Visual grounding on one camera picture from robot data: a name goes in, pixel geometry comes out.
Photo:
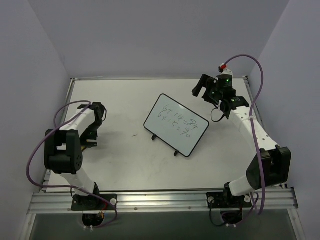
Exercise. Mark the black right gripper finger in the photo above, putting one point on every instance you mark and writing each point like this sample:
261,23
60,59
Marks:
202,83
209,85

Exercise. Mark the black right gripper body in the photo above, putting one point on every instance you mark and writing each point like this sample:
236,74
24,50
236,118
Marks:
207,89

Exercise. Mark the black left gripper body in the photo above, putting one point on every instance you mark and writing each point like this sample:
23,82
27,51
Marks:
88,144

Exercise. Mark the small black-framed whiteboard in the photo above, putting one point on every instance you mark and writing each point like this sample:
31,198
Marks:
175,125

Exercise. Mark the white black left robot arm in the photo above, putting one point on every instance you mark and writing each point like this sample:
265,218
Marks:
63,149

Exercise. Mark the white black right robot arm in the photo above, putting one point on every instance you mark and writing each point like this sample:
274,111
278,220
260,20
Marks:
271,163

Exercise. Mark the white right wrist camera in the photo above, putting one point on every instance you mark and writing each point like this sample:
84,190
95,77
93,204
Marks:
225,73

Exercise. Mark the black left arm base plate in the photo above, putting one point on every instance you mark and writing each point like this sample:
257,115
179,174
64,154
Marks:
90,203

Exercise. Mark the front aluminium extrusion rail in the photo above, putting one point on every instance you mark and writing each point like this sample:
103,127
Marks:
276,198

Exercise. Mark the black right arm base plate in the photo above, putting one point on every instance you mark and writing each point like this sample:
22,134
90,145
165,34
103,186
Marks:
221,200

